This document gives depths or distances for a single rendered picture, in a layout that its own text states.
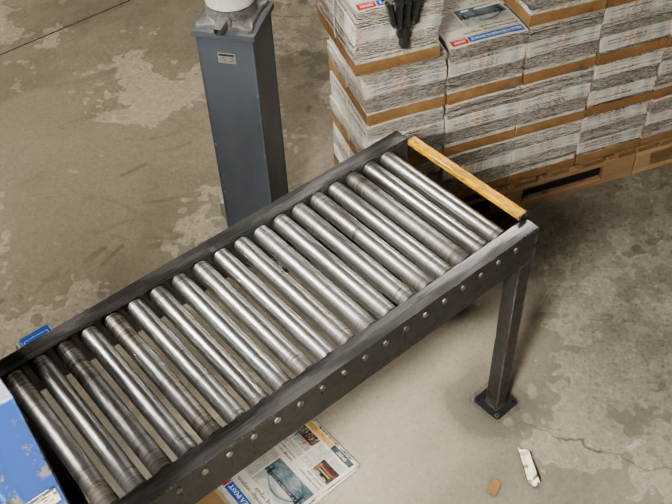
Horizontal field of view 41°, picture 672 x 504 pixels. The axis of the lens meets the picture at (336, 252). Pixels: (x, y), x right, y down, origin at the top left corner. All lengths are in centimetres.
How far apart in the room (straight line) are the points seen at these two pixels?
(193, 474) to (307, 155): 213
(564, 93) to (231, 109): 120
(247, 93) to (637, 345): 157
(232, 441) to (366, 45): 134
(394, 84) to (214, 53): 58
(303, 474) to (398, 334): 81
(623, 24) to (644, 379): 121
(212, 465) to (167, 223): 178
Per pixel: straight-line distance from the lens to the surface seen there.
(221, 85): 288
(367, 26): 273
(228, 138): 301
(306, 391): 202
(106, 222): 367
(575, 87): 334
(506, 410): 297
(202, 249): 234
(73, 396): 212
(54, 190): 389
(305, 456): 285
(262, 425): 199
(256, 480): 282
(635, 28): 336
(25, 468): 129
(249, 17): 277
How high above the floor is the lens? 245
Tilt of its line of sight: 46 degrees down
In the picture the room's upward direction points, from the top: 3 degrees counter-clockwise
